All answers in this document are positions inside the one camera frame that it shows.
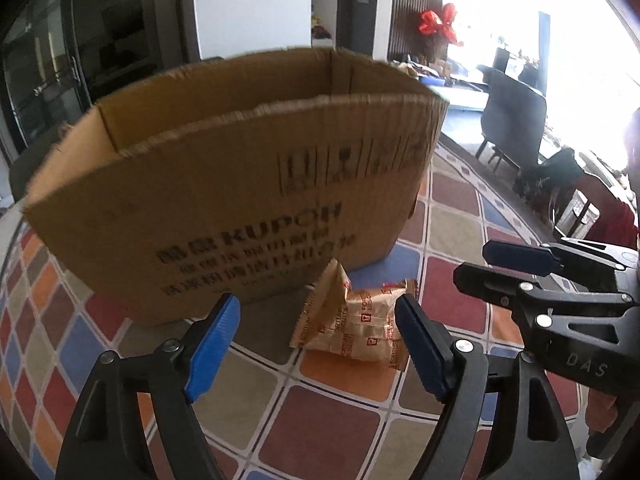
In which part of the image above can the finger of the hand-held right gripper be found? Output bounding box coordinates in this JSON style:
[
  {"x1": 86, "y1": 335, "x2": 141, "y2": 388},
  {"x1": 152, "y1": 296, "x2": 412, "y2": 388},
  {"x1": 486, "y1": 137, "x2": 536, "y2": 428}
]
[
  {"x1": 482, "y1": 237, "x2": 640, "y2": 291},
  {"x1": 452, "y1": 262, "x2": 640, "y2": 356}
]

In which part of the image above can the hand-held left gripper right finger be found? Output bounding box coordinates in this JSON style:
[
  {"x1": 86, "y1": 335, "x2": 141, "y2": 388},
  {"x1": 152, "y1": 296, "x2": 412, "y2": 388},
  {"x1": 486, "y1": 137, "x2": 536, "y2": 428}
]
[{"x1": 394, "y1": 292, "x2": 576, "y2": 480}]

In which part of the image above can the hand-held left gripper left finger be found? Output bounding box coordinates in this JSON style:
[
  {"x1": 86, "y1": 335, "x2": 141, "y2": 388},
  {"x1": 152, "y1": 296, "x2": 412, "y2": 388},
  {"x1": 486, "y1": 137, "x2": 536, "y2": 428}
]
[{"x1": 55, "y1": 292, "x2": 241, "y2": 480}]

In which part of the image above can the tan cookie packet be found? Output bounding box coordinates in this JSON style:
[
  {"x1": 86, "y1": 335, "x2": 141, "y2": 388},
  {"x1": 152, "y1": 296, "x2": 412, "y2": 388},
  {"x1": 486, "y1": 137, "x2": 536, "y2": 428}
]
[{"x1": 290, "y1": 258, "x2": 420, "y2": 372}]

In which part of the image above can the brown cardboard box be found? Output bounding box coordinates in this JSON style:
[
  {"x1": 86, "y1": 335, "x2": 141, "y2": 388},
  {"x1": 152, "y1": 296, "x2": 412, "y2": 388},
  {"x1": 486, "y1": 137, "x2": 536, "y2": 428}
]
[{"x1": 22, "y1": 47, "x2": 450, "y2": 326}]

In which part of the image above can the person's right hand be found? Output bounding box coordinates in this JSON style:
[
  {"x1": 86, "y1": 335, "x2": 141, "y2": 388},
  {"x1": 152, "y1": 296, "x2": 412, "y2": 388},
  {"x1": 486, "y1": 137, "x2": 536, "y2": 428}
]
[{"x1": 584, "y1": 385, "x2": 623, "y2": 456}]

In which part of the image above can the wooden chair with dark cloth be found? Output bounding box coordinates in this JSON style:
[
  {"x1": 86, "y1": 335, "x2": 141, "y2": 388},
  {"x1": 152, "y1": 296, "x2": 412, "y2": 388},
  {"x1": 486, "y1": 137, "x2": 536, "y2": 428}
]
[{"x1": 515, "y1": 147, "x2": 601, "y2": 241}]

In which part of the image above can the colourful checkered tablecloth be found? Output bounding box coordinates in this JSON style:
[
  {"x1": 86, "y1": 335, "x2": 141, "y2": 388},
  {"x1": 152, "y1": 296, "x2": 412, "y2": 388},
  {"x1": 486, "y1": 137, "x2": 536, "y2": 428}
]
[{"x1": 0, "y1": 140, "x2": 601, "y2": 480}]

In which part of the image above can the dark upholstered chair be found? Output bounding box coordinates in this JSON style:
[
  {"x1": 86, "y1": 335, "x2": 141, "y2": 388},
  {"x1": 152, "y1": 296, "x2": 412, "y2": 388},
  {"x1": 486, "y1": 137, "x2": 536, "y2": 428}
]
[{"x1": 475, "y1": 67, "x2": 548, "y2": 176}]

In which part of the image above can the black glass door cabinet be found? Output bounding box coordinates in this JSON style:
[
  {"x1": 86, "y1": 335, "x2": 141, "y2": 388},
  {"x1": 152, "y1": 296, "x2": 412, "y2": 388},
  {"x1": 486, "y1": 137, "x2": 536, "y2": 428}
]
[{"x1": 0, "y1": 0, "x2": 186, "y2": 156}]

